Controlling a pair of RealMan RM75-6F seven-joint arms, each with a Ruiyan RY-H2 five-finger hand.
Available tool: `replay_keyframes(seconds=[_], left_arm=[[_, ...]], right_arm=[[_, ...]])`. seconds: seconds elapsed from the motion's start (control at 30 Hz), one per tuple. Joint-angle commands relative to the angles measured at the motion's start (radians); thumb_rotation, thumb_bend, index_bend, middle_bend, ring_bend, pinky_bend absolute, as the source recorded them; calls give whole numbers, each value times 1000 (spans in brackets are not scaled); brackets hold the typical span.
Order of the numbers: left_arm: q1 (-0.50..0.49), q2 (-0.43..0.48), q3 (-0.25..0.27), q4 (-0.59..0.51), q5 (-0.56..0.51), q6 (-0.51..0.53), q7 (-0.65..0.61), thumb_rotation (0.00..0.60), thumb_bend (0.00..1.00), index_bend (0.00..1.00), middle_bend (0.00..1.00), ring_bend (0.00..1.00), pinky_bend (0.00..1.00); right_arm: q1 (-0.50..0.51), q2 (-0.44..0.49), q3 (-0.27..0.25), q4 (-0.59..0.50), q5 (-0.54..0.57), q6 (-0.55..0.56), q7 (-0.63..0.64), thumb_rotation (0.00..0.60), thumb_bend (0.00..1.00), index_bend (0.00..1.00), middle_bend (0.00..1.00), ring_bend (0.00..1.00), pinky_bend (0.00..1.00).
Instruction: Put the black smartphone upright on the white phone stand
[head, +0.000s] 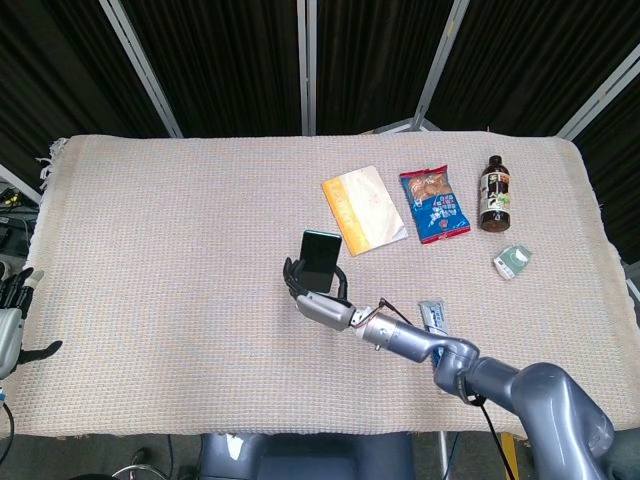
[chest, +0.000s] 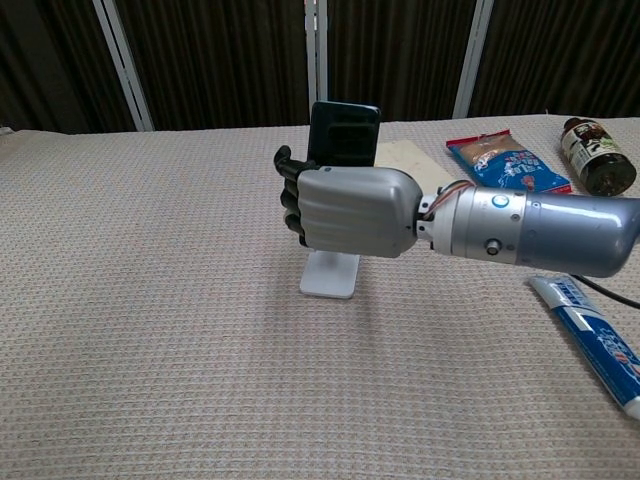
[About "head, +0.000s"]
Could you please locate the black smartphone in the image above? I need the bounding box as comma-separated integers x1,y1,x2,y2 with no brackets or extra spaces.
298,229,344,295

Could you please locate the yellow floor tape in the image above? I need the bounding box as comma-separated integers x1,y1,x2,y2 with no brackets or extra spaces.
500,432,517,480

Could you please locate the blue snack bag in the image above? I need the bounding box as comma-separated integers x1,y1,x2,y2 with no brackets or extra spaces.
398,164,472,246

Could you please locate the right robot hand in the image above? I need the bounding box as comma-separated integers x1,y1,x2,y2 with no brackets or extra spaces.
282,256,358,332

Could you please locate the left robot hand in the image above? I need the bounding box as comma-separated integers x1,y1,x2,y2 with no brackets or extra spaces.
0,267,64,381

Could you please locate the black cable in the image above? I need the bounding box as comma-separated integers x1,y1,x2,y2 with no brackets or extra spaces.
0,394,18,480

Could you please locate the pink woven tablecloth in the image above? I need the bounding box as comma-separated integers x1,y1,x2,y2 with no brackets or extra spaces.
0,130,637,441

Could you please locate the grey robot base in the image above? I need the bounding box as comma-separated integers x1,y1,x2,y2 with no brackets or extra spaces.
199,432,416,480

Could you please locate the dark brown drink bottle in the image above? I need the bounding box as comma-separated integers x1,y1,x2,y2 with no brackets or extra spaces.
478,155,513,234

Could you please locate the blue white toothpaste tube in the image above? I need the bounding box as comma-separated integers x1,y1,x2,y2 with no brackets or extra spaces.
417,298,451,371

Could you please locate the white framed black screen panel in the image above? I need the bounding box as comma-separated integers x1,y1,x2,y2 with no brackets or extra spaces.
410,0,640,261
304,0,471,135
119,0,318,137
0,0,184,194

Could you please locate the orange and white booklet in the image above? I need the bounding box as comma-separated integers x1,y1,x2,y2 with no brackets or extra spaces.
320,165,410,258

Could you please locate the small green white packet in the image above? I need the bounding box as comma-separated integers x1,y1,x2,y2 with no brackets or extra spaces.
491,243,534,282

